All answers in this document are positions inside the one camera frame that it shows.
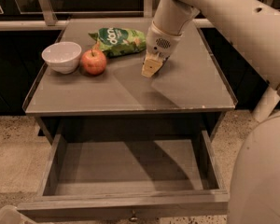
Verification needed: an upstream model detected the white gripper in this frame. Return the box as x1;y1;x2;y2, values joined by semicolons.
142;23;182;77

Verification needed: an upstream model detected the red apple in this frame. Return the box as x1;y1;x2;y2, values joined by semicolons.
81;49;107;76

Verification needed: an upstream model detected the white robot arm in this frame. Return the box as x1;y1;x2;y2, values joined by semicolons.
142;0;280;224

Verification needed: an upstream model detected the open grey top drawer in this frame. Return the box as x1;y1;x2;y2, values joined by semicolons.
18;132;229;222

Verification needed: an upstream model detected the metal drawer knob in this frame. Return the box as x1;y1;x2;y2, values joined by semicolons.
129;210;138;222

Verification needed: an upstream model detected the green chip bag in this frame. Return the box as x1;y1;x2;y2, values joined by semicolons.
89;27;147;58

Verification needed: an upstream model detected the white ceramic bowl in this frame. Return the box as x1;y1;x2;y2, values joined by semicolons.
42;42;82;74

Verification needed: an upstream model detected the clear plastic bin corner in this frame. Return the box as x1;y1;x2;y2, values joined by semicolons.
0;205;37;224

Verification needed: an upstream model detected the metal railing frame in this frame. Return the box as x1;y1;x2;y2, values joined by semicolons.
0;0;280;31

